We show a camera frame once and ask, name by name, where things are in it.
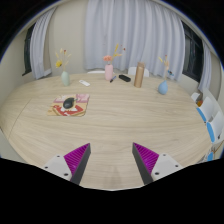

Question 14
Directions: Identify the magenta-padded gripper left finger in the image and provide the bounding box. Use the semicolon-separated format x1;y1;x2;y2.
42;142;92;186

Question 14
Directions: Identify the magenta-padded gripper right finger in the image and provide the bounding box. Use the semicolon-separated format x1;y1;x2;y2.
131;142;183;186

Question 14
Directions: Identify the black computer mouse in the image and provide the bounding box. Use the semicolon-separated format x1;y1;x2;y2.
62;97;76;110

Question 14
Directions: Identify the cartoon print mouse pad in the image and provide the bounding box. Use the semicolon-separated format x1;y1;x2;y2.
47;93;91;118

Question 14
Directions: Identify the group of white blue chairs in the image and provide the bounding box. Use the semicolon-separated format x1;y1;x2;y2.
190;91;224;163

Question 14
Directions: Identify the blue vase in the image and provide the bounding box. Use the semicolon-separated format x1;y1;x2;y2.
157;79;169;96

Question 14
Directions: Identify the white remote control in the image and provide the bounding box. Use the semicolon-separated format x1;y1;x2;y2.
78;79;91;87

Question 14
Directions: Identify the pale green vase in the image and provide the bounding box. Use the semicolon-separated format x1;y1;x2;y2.
60;70;71;87

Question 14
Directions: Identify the gold metal drink bottle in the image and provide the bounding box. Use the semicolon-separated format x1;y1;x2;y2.
133;61;146;89

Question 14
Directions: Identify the black oblong case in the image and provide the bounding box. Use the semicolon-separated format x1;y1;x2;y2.
118;74;132;83

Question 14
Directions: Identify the yellow dried flower bunch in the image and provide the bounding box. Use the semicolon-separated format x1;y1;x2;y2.
54;48;72;72

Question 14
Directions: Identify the pink vase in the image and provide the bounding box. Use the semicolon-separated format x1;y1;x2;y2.
104;63;114;82

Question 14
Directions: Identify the dark window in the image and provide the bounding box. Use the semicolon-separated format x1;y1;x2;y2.
181;21;204;83
21;23;36;77

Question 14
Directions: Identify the wide white curtain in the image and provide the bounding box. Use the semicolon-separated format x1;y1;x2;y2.
83;0;186;81

